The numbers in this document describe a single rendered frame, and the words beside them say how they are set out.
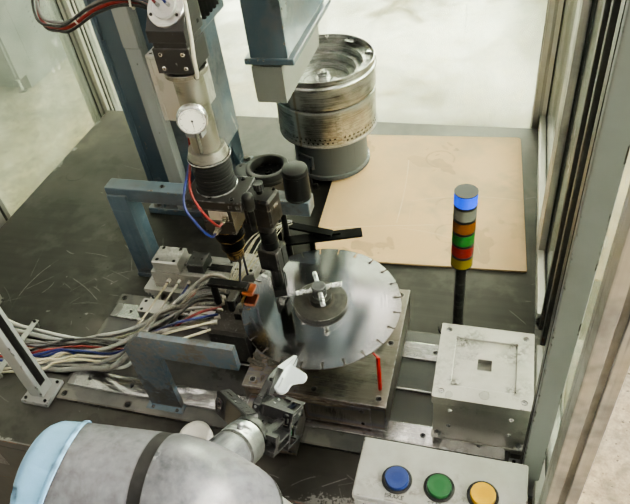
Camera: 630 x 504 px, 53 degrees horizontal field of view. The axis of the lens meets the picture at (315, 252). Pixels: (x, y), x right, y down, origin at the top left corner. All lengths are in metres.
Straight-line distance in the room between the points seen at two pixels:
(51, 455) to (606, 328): 0.59
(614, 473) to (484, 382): 1.06
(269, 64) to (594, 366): 0.87
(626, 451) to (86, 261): 1.75
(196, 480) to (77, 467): 0.11
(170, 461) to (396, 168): 1.48
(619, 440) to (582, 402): 1.44
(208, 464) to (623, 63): 0.54
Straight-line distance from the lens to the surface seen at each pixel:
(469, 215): 1.23
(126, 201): 1.60
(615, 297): 0.72
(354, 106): 1.79
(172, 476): 0.62
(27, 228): 2.13
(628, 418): 2.37
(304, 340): 1.24
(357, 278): 1.34
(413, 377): 1.42
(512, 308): 1.57
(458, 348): 1.29
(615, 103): 0.70
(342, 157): 1.89
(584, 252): 0.82
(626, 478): 2.25
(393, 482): 1.12
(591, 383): 0.84
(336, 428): 1.35
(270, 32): 1.33
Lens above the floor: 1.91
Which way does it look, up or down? 43 degrees down
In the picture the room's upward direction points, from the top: 9 degrees counter-clockwise
